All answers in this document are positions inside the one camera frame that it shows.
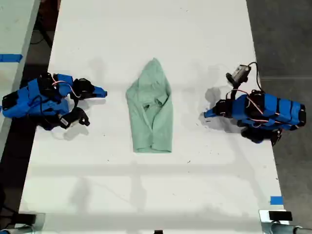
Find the grey black camera box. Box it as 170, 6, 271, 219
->
226, 64, 252, 86

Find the grey metal tube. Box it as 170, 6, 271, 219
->
271, 223, 312, 234

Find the thin black floor cable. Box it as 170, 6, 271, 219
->
31, 23, 54, 48

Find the shiny metal bracket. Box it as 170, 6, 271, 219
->
14, 212, 47, 231
258, 209, 293, 234

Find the small black box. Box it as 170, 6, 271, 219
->
18, 213, 37, 224
268, 211, 293, 221

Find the long blue tape strip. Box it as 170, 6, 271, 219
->
0, 54, 23, 63

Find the pale green T-shirt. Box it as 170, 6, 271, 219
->
125, 57, 175, 154

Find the pale side table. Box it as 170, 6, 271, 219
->
0, 0, 41, 153

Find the black camera cable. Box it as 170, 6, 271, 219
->
247, 61, 263, 94

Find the black camera box white label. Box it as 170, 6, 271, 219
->
58, 108, 91, 130

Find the square blue tape piece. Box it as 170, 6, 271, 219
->
270, 195, 284, 206

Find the curved black camera stalk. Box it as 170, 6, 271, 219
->
226, 84, 245, 100

